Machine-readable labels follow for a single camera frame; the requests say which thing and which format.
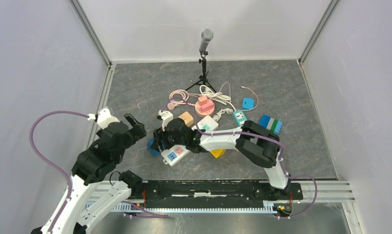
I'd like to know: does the teal power strip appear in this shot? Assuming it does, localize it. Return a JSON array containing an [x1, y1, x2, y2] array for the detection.
[[233, 110, 247, 126]]

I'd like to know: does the blue green toy block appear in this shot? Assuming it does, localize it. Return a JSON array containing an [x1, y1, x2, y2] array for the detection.
[[259, 115, 283, 135]]

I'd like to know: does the black tripod stand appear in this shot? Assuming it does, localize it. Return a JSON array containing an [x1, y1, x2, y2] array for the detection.
[[185, 51, 216, 92]]

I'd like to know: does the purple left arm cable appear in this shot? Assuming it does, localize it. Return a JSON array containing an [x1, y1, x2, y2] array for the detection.
[[29, 111, 90, 234]]

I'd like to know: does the white power strip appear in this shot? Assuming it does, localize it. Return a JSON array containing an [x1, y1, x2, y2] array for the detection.
[[161, 116, 219, 167]]

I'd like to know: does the white coiled cable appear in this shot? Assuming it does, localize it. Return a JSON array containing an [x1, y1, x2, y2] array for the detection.
[[199, 84, 232, 111]]

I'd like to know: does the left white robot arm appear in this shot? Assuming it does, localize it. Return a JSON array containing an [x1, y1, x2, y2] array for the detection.
[[29, 108, 147, 234]]

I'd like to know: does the beige cube plug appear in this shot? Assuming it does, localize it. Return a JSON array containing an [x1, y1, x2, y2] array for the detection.
[[178, 112, 195, 127]]

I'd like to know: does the round pink socket base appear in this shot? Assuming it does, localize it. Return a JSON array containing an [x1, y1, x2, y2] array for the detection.
[[195, 100, 215, 117]]

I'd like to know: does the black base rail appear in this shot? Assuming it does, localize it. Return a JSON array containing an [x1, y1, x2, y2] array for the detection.
[[129, 179, 304, 208]]

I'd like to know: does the blue cube plug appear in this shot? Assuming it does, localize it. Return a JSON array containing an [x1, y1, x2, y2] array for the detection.
[[147, 138, 160, 156]]

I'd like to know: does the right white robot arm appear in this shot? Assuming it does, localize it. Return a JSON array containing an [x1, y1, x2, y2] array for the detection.
[[150, 118, 291, 199]]

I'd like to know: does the pink coiled cable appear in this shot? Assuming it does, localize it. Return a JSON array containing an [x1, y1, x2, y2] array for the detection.
[[167, 89, 200, 111]]

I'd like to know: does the silver microphone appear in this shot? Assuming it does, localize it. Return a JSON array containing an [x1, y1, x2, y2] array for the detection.
[[199, 29, 214, 53]]

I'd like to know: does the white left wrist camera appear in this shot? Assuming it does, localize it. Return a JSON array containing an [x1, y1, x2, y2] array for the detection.
[[87, 107, 120, 129]]

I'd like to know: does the pink adapter on round base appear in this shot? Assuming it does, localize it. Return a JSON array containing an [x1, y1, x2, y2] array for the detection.
[[196, 96, 215, 114]]

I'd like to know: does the yellow cube plug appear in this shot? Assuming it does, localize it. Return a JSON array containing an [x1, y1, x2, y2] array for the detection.
[[210, 149, 226, 158]]

